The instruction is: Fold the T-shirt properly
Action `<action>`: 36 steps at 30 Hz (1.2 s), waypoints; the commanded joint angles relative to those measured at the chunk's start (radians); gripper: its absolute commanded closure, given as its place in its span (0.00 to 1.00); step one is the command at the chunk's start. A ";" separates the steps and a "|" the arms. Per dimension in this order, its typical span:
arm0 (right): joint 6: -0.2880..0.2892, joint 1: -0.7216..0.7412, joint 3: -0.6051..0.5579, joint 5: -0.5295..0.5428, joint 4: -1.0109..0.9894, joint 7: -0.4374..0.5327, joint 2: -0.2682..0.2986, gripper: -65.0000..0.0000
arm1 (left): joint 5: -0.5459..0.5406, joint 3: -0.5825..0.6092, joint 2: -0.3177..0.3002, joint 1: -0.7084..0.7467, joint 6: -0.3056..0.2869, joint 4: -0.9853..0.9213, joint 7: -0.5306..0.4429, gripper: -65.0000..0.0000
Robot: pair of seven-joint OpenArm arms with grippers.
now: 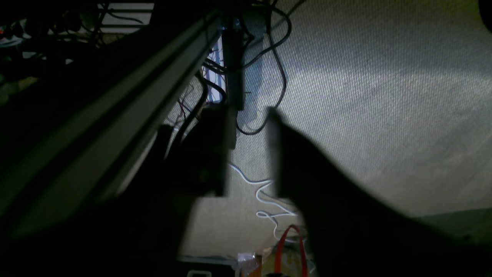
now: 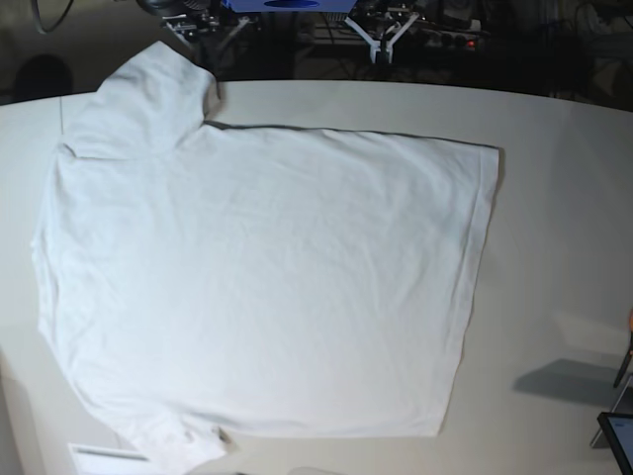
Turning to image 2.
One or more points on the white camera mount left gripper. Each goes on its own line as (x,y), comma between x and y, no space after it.
(381,46)

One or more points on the white camera mount gripper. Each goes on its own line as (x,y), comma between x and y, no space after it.
(381,46)
(190,26)

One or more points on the white paper sheet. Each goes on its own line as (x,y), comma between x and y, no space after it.
(91,460)

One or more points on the dark tablet screen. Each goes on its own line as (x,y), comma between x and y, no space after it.
(618,431)

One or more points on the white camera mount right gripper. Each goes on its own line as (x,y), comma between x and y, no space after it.
(190,26)

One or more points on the blue box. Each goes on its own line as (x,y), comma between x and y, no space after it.
(260,6)

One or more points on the white T-shirt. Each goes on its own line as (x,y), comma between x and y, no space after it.
(272,281)

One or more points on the power strip with red light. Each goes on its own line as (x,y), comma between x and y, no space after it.
(452,41)

